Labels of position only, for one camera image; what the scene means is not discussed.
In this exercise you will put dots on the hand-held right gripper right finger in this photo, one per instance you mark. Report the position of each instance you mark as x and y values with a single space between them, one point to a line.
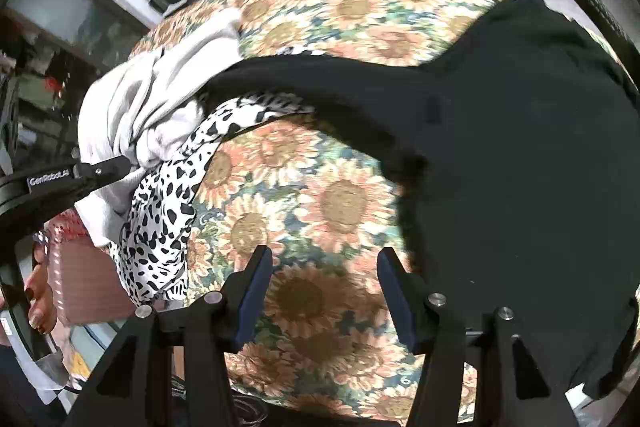
395 297

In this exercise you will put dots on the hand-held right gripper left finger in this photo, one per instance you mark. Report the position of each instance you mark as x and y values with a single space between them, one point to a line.
255 297

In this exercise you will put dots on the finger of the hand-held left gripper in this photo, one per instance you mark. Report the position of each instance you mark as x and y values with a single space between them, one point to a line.
102 169

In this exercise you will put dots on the light grey sweatshirt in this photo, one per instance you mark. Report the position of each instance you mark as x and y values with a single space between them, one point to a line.
150 92

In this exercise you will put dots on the black garment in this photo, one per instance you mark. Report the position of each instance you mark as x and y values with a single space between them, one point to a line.
500 157

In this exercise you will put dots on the person's left hand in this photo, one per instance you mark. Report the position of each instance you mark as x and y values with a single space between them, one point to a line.
42 297

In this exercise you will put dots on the black-spotted white garment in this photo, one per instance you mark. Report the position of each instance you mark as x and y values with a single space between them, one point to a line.
160 217

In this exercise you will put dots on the sunflower print blanket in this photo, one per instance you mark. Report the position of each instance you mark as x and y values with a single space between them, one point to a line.
340 207

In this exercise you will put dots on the glass door wardrobe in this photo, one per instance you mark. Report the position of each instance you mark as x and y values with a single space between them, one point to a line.
60 37

